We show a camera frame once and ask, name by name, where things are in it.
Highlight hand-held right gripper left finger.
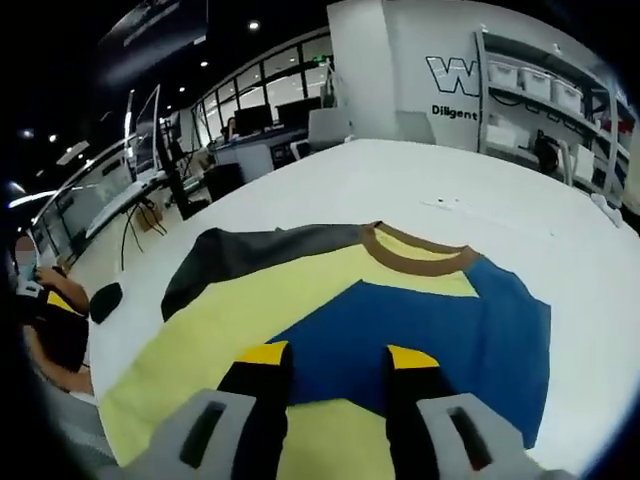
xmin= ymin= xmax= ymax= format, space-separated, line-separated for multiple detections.
xmin=97 ymin=341 xmax=295 ymax=480

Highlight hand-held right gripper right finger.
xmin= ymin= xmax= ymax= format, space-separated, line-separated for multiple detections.
xmin=384 ymin=343 xmax=561 ymax=480

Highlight yellow blue grey garment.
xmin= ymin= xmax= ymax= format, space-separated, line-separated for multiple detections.
xmin=97 ymin=222 xmax=553 ymax=469

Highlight black oval device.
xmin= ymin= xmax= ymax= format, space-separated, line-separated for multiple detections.
xmin=88 ymin=281 xmax=124 ymax=325

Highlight white side table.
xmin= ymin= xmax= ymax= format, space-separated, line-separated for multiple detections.
xmin=84 ymin=172 xmax=171 ymax=240

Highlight cardboard box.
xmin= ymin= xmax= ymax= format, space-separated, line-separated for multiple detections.
xmin=134 ymin=207 xmax=164 ymax=234

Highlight grey mesh office chair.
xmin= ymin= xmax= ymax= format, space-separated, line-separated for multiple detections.
xmin=47 ymin=384 xmax=119 ymax=469

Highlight large standing display screen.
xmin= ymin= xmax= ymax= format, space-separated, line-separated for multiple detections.
xmin=133 ymin=83 xmax=164 ymax=176

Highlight black cabinet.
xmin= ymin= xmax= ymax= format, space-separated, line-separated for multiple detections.
xmin=204 ymin=162 xmax=246 ymax=202

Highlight grey office counter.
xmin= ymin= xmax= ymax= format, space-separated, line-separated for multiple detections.
xmin=213 ymin=132 xmax=311 ymax=174

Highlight black computer monitor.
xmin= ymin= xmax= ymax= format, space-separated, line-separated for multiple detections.
xmin=276 ymin=97 xmax=321 ymax=126
xmin=234 ymin=106 xmax=274 ymax=134

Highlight white crumpled cloth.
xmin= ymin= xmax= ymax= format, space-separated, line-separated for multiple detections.
xmin=591 ymin=193 xmax=625 ymax=227

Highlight dark hanging display screen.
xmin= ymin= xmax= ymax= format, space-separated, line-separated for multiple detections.
xmin=97 ymin=0 xmax=210 ymax=76

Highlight black backpack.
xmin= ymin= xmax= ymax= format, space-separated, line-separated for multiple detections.
xmin=532 ymin=128 xmax=564 ymax=176

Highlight ceiling spot lights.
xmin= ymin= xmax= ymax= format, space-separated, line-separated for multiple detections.
xmin=197 ymin=18 xmax=261 ymax=70

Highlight metal storage shelf rack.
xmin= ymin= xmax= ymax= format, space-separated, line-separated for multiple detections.
xmin=474 ymin=24 xmax=631 ymax=201

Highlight rows of white storage bins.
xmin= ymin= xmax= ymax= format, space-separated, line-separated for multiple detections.
xmin=487 ymin=57 xmax=586 ymax=176

